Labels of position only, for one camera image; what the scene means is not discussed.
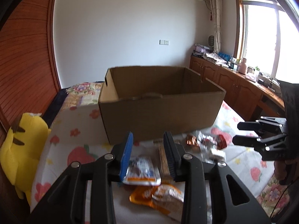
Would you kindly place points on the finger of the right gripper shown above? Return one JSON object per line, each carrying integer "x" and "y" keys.
{"x": 246, "y": 141}
{"x": 249, "y": 125}

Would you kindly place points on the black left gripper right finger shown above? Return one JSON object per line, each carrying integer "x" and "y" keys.
{"x": 172, "y": 154}

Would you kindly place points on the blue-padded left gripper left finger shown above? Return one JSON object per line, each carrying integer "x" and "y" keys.
{"x": 125, "y": 155}

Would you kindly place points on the grain bar snack packet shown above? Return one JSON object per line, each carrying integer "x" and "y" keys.
{"x": 163, "y": 165}

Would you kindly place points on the white blue snack packet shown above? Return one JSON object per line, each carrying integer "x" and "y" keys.
{"x": 142, "y": 172}

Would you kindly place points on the copper foil candy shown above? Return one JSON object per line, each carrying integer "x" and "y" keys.
{"x": 193, "y": 144}

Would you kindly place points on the red white snack packet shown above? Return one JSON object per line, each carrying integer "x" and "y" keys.
{"x": 212, "y": 147}

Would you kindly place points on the orange white snack packet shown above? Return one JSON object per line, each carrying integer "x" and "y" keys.
{"x": 165, "y": 198}

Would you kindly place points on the person's right hand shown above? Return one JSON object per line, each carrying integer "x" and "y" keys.
{"x": 280, "y": 171}

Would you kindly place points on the wooden cabinet row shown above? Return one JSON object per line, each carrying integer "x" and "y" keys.
{"x": 250, "y": 100}

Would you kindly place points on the strawberry print bed sheet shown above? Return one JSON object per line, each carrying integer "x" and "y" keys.
{"x": 78, "y": 135}

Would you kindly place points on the pink thermos bottle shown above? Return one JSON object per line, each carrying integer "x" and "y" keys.
{"x": 243, "y": 66}

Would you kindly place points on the brown cardboard box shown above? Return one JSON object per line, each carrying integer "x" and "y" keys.
{"x": 150, "y": 100}

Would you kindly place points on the small desk fan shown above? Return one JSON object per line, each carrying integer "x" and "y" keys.
{"x": 211, "y": 41}

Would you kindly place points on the yellow plush toy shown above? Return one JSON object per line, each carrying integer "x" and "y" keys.
{"x": 21, "y": 151}

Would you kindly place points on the wooden headboard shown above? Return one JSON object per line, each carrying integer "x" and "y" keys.
{"x": 29, "y": 77}

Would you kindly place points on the patterned curtain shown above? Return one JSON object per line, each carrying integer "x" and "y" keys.
{"x": 216, "y": 10}

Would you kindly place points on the window with wooden frame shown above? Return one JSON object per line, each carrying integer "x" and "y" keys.
{"x": 267, "y": 39}

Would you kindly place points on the white wall switch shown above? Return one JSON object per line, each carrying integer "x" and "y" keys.
{"x": 164, "y": 42}

